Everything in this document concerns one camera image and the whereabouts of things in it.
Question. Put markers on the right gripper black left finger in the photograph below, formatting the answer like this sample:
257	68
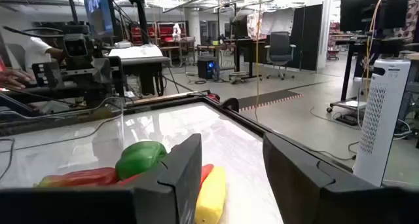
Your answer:
173	184

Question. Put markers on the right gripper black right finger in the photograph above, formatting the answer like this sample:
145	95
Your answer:
294	178

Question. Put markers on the yellow corn cob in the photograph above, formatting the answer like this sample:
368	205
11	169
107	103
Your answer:
211	197

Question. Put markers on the green bell pepper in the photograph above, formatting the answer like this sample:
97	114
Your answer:
140	158

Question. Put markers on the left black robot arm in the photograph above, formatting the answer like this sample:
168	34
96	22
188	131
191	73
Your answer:
39	94

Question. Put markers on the person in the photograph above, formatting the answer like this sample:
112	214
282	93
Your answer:
36	50

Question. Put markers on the black table with white top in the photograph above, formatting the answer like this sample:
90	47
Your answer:
140	53

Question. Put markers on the person's hand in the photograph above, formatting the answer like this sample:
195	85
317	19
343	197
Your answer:
14	78

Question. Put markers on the monitor with blue screen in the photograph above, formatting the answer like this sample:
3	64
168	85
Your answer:
96	8

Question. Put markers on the black mat with striped edge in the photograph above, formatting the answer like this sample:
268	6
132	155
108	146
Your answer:
268	98

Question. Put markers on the wooden table board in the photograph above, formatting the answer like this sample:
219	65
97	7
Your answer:
163	98

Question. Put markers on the red storage shelving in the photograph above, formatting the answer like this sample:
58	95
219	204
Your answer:
163	32

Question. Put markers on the white tower fan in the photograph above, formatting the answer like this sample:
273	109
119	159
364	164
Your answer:
379	119

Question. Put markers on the black rolling stand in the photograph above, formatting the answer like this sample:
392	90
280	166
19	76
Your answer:
346	73

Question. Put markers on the black computer tower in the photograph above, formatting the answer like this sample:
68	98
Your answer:
206	68

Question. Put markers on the grey office chair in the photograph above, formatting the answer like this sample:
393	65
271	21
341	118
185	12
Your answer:
280	48

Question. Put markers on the black partition panel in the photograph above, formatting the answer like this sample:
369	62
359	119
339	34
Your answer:
307	37

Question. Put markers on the black background desk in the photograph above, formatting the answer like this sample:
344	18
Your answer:
244	44

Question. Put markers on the hanging white cloth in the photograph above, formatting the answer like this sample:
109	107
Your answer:
278	21

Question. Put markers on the large black monitor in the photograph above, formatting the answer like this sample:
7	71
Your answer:
360	11

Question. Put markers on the patterned fabric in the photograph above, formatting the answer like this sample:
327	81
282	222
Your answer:
410	17

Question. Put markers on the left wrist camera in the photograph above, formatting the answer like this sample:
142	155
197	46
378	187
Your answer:
76	47

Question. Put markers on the black metal stand post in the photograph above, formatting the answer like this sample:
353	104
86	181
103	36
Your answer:
142	21

